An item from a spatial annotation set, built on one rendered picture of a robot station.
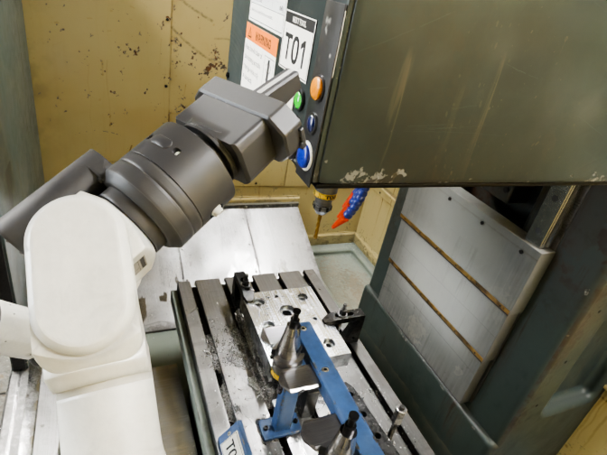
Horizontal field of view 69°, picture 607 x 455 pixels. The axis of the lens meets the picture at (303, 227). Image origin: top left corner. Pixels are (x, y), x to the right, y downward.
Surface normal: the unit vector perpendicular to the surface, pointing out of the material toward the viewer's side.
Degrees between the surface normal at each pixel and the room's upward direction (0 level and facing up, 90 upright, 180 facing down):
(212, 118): 30
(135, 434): 45
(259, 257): 24
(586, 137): 90
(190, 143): 39
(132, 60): 90
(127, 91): 90
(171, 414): 8
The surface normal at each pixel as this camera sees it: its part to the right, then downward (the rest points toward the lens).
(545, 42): 0.37, 0.52
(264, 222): 0.31, -0.57
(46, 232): 0.24, -0.32
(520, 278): -0.92, 0.04
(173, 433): 0.13, -0.91
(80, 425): -0.17, -0.22
